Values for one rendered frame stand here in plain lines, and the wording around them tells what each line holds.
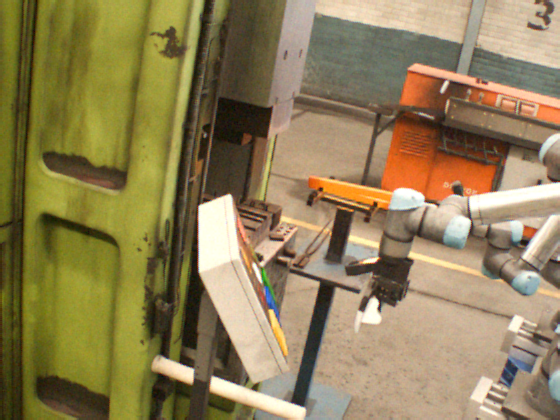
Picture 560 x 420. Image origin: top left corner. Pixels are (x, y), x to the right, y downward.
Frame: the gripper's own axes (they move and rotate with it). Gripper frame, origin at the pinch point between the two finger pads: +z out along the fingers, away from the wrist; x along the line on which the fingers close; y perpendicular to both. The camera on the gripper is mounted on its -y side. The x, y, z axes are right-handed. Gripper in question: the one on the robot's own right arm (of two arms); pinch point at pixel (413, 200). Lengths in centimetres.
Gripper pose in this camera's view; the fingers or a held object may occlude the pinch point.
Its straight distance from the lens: 191.6
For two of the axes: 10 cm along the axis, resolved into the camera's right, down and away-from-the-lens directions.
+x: 3.1, -2.9, 9.1
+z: -9.4, -2.4, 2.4
